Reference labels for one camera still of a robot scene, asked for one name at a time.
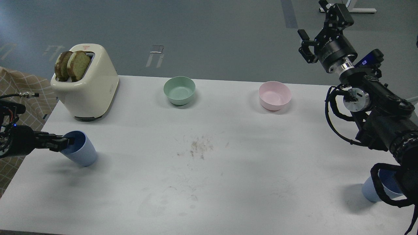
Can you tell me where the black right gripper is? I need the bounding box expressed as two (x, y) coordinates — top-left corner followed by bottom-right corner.
(297, 0), (358, 73)

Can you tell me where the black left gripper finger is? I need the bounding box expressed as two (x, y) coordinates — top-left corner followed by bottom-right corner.
(34, 131), (75, 152)

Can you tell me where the light blue cup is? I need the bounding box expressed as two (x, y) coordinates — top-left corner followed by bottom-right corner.
(362, 169), (405, 203)
(60, 131), (98, 166)

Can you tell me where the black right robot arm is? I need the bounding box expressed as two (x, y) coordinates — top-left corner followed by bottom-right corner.
(297, 0), (417, 234)

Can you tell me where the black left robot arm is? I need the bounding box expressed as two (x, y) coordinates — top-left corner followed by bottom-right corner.
(0, 92), (75, 159)

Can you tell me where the beige checkered cloth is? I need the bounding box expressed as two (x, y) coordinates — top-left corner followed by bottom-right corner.
(0, 67), (58, 196)

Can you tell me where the white desk leg base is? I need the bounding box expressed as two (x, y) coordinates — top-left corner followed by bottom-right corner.
(319, 7), (377, 13)

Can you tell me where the cream toaster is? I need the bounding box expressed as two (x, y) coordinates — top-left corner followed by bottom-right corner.
(51, 43), (119, 121)

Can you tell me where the toast slice left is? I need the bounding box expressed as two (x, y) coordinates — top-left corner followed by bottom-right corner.
(54, 51), (73, 82)

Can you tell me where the pink bowl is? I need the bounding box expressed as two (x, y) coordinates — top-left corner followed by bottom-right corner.
(258, 81), (292, 111)

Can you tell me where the white chair base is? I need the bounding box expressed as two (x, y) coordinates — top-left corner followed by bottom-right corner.
(406, 96), (418, 115)

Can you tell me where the green bowl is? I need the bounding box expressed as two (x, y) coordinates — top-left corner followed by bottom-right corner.
(163, 76), (196, 106)

